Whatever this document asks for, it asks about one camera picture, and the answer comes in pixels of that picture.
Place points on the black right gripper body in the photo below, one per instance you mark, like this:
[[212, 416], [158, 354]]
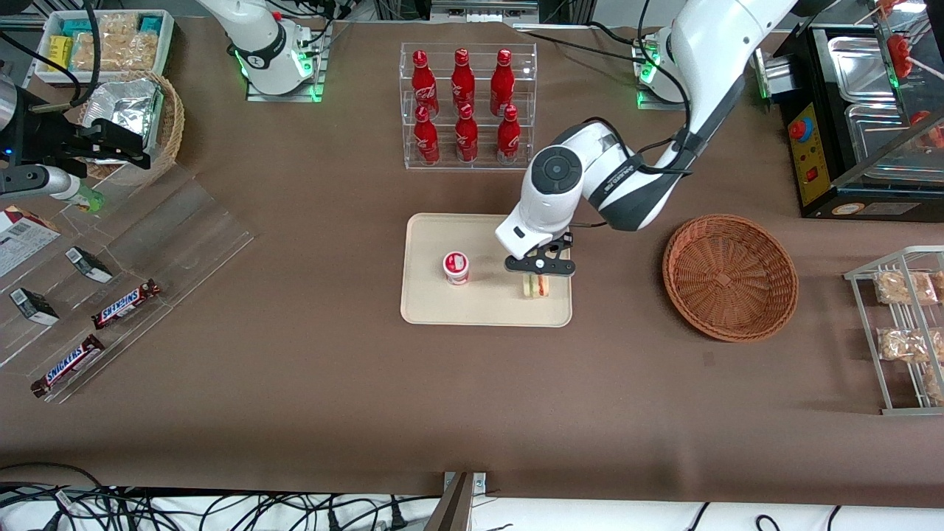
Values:
[[46, 138]]

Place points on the triangle sandwich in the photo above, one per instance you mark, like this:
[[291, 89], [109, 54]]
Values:
[[538, 287]]

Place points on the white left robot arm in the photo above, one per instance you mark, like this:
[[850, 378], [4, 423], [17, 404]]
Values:
[[708, 51]]

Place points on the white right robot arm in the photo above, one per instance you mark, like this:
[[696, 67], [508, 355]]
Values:
[[258, 37]]

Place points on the light wicker basket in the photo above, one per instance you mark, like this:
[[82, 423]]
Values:
[[174, 122]]

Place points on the beige plastic serving tray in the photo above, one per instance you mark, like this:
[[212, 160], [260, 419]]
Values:
[[472, 306]]

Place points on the brown wicker basket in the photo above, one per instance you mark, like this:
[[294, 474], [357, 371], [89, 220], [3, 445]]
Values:
[[730, 280]]

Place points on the silver foil bag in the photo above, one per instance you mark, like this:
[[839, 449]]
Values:
[[125, 103]]

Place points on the green white small packet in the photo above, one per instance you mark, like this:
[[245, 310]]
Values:
[[90, 199]]

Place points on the white red yogurt cup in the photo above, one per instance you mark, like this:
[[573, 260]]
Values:
[[456, 267]]

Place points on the clear bag granola snack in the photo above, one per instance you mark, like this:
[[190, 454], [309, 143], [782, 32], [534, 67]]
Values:
[[87, 53], [118, 28], [136, 53]]

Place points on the yellow snack packet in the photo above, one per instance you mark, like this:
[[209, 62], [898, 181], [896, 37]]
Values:
[[59, 51]]

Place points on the clear acrylic display stand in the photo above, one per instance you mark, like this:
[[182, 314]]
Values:
[[184, 236]]

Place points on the red white cardboard box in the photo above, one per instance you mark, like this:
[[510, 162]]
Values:
[[22, 240]]

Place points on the white plastic snack bin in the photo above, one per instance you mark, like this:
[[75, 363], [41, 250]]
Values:
[[166, 44]]

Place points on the small black white box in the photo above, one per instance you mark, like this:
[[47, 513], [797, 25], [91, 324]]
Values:
[[34, 307], [88, 265]]

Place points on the teal snack packet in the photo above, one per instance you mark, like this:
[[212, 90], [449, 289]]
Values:
[[151, 23], [74, 28]]

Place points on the clear acrylic bottle rack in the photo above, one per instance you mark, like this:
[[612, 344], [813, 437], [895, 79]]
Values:
[[483, 158]]

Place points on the red cola bottle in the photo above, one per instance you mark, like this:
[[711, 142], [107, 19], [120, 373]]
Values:
[[462, 81], [426, 140], [502, 82], [509, 140], [466, 139], [422, 85]]

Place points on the Snickers chocolate bar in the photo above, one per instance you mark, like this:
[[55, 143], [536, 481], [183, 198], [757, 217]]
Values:
[[68, 366], [125, 304]]

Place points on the red emergency stop button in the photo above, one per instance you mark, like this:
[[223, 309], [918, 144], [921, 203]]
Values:
[[798, 130]]

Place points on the black food warmer machine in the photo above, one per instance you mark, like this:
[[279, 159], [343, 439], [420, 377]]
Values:
[[818, 96]]

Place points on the clear bag fried snack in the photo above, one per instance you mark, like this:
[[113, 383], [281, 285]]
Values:
[[903, 344], [935, 385], [903, 287], [940, 285]]

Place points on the red sausage on stick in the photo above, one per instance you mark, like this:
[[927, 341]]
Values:
[[898, 55]]

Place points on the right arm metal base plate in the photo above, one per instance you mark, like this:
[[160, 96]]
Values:
[[317, 81]]

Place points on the aluminium bracket with post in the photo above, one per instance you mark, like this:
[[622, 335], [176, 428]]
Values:
[[461, 501]]

